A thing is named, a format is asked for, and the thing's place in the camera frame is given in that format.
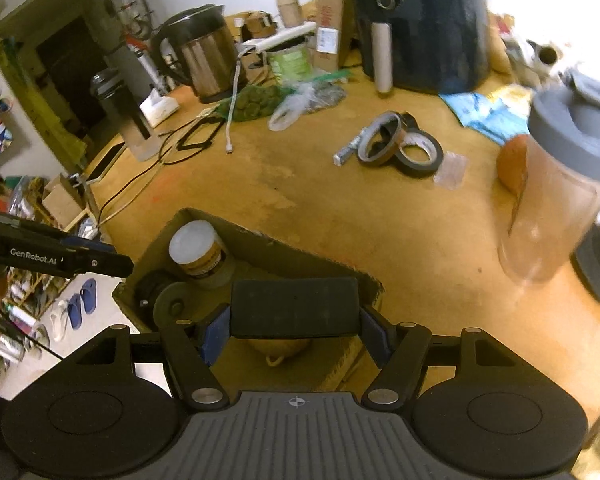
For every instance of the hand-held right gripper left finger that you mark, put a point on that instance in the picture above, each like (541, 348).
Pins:
(215, 334)

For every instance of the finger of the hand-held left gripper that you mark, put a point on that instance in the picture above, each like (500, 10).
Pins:
(105, 262)

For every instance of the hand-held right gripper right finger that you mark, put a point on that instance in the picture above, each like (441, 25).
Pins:
(376, 334)

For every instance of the black rectangular case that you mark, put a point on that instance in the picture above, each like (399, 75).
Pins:
(295, 307)

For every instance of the white jar yellow label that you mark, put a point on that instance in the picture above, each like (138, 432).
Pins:
(195, 247)

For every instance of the black tape roll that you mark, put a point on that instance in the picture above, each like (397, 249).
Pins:
(425, 166)

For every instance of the small silver stick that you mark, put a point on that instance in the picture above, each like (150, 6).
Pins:
(347, 152)

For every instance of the thin grey tape roll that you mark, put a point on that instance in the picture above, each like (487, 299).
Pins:
(367, 149)

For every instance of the blue slipper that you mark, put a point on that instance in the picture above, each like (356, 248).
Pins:
(75, 312)
(87, 294)

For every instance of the small cardboard box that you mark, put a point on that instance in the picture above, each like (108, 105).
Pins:
(62, 201)

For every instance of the white slipper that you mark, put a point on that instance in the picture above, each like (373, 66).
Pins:
(58, 322)

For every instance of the black tablet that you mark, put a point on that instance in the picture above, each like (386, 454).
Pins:
(102, 160)

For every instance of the clear water bottle dark lid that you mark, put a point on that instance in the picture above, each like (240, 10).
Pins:
(125, 110)

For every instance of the white tissue box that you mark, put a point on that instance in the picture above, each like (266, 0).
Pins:
(157, 109)

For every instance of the clear plastic packet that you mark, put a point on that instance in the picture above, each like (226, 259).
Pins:
(452, 170)

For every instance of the small black block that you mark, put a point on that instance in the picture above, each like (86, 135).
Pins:
(411, 120)

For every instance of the orange fruit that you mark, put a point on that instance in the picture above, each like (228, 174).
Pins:
(512, 165)

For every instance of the green bag of vegetables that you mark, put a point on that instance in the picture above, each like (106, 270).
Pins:
(252, 102)

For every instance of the clear shaker bottle grey lid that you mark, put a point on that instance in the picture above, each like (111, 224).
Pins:
(555, 200)

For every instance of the steel electric kettle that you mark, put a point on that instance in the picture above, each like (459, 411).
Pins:
(205, 55)

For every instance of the crumpled clear plastic bag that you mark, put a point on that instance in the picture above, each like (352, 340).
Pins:
(287, 110)

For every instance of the blue wet wipes packet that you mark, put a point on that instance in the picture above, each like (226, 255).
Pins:
(500, 127)
(467, 106)

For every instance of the bicycle wheel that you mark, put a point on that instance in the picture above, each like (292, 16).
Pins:
(130, 5)

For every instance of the yellow wet wipes packet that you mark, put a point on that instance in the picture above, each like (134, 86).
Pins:
(512, 95)

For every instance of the green label canister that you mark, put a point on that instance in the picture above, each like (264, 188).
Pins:
(292, 60)

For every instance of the white power strip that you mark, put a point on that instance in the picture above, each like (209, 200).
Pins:
(280, 37)

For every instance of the cardboard tube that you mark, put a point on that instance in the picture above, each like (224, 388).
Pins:
(287, 7)

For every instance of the black air fryer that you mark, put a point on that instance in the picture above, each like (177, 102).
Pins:
(430, 20)

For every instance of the tall cardboard carton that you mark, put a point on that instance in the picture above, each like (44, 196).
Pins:
(330, 10)

